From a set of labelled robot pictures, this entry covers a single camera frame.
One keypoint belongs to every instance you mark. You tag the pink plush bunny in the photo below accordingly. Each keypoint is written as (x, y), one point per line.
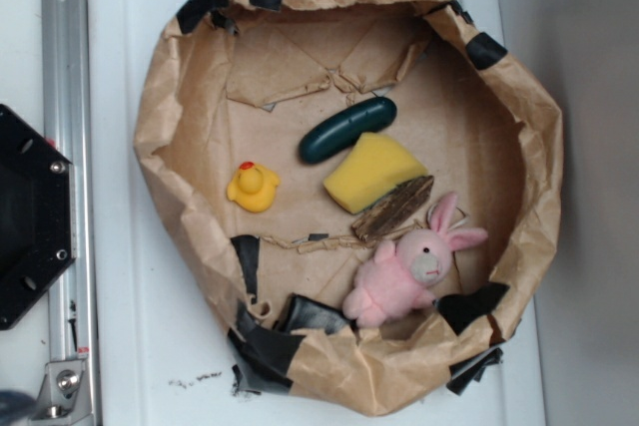
(397, 278)

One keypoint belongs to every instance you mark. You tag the brown paper bag bin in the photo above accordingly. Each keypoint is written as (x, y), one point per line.
(235, 81)

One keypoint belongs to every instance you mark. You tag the yellow sponge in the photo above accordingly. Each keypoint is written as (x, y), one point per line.
(376, 165)

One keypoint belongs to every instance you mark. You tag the yellow rubber duck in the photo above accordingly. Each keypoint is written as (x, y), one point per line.
(253, 187)

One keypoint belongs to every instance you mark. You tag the brown wood bark piece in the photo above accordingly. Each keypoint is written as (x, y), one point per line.
(393, 209)

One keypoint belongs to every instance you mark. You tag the dark green toy cucumber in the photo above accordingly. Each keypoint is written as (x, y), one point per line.
(343, 129)

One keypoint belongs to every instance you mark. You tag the aluminium frame rail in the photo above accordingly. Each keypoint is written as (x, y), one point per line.
(71, 300)

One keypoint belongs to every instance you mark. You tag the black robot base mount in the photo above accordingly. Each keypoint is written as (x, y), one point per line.
(36, 229)

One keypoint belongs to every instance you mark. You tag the metal corner bracket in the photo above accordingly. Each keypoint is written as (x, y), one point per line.
(64, 397)

